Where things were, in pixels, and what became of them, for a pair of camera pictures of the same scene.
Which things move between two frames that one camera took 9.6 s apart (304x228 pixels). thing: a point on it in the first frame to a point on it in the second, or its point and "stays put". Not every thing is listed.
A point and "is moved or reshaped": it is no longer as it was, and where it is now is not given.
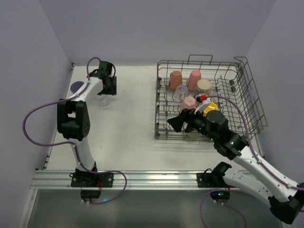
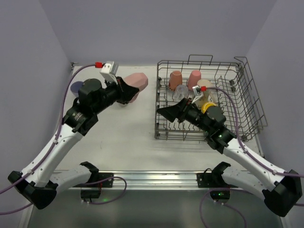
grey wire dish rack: x=199 y=85 stays put
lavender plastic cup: x=76 y=85 stays put
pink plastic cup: x=194 y=76 stays put
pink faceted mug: x=189 y=102 is moved or reshaped
